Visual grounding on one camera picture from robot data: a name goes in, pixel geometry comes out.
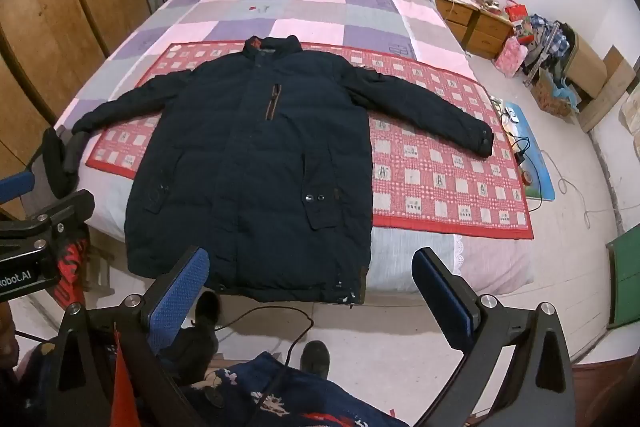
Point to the brown cardboard box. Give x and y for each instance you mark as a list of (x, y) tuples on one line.
[(587, 64)]

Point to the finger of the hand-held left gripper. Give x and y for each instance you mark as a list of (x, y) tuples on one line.
[(17, 187), (52, 162)]

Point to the person's black shoe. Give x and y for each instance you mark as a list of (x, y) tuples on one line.
[(315, 357)]

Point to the plaid cloth pile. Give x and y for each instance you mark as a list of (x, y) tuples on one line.
[(547, 39)]

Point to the red checkered mat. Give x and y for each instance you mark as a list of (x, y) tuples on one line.
[(430, 167)]

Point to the wooden wardrobe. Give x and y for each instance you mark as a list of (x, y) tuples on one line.
[(55, 17)]

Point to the person's navy patterned sweater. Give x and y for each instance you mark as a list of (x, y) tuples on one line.
[(300, 402)]

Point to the open box with blue cloth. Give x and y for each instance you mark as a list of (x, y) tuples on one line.
[(552, 94)]

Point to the pink gift bag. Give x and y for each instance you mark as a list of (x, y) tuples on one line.
[(511, 57)]

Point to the navy padded jacket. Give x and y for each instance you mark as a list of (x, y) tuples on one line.
[(250, 157)]

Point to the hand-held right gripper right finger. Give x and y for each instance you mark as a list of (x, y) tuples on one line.
[(444, 302)]

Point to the wooden nightstand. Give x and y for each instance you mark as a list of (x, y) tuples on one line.
[(477, 29)]

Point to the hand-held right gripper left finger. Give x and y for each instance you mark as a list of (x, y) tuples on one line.
[(181, 297)]

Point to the flat cardboard sheet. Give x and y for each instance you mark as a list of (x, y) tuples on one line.
[(612, 92)]

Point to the blue floor mat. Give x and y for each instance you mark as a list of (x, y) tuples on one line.
[(540, 167)]

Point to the pink purple patchwork bedsheet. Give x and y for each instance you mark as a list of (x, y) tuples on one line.
[(320, 2)]

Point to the red gift bag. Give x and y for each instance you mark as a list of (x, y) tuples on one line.
[(516, 12)]

